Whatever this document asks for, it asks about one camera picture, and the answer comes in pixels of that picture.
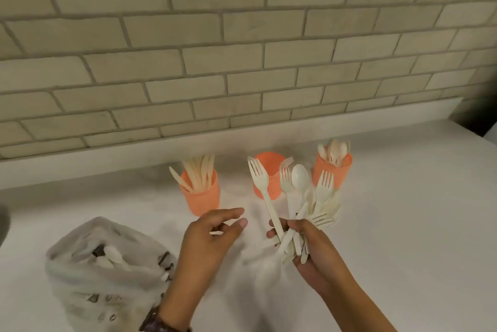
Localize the spoons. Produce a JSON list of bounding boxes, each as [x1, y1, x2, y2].
[[317, 137, 352, 167]]

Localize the orange mesh plastic cup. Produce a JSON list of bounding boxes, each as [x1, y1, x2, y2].
[[252, 152, 286, 201], [180, 168, 221, 217], [312, 152, 353, 191]]

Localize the person's left hand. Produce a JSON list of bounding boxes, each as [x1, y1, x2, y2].
[[159, 207, 249, 328]]

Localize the brown strap wristwatch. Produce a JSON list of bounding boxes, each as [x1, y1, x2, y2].
[[139, 304, 193, 332]]

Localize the person's right hand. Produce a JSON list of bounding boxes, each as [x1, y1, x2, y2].
[[266, 218, 352, 299]]

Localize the bunch of mixed plastic cutlery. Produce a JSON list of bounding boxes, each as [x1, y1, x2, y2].
[[247, 157, 342, 290]]

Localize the white appliance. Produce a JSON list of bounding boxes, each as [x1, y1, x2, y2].
[[483, 108, 497, 138]]

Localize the stainless steel sink drainboard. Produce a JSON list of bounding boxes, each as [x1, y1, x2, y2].
[[0, 203, 11, 247]]

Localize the translucent black print plastic bag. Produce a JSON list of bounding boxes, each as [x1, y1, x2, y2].
[[45, 216, 178, 332]]

